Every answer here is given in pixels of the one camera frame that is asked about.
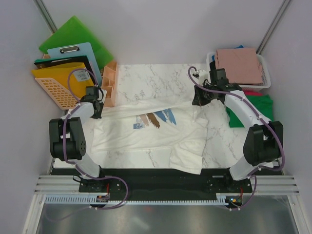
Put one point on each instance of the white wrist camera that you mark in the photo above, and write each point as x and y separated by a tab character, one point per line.
102	95
202	76

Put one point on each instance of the black garment in basket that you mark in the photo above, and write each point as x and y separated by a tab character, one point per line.
212	65

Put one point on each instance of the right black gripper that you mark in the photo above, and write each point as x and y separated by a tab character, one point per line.
198	100

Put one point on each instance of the black folder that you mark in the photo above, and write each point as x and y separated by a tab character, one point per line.
44	63

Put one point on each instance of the green plastic board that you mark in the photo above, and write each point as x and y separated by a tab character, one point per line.
75	32

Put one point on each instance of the green t shirt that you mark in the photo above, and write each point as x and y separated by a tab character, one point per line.
263	103

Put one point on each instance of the white printed t shirt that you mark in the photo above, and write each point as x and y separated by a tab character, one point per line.
164	133

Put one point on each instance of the white cable duct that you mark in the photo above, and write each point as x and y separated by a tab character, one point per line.
106	199

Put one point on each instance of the light blue clipboard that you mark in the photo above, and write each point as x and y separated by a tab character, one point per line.
82	49

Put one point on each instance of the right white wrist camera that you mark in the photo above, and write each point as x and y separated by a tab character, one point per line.
202	76

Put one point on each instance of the yellow folder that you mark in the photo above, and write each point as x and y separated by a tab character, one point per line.
79	80

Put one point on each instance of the peach compartment organizer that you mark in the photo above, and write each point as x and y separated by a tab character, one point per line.
109	83

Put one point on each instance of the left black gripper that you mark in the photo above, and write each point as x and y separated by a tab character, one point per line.
98	116

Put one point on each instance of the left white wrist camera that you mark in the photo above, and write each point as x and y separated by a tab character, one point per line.
102	95

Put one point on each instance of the orange mesh file holder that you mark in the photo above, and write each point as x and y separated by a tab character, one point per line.
57	92

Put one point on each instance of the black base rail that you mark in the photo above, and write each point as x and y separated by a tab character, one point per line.
163	184

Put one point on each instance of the pink folded t shirt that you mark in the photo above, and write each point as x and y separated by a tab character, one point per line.
241	65

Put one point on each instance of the red t shirt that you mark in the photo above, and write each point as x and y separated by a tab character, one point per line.
252	93

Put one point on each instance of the white laundry basket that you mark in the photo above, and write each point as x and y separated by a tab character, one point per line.
266	80

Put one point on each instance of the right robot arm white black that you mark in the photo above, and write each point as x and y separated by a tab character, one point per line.
264	140

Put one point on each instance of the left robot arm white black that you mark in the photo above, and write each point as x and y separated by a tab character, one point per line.
66	135

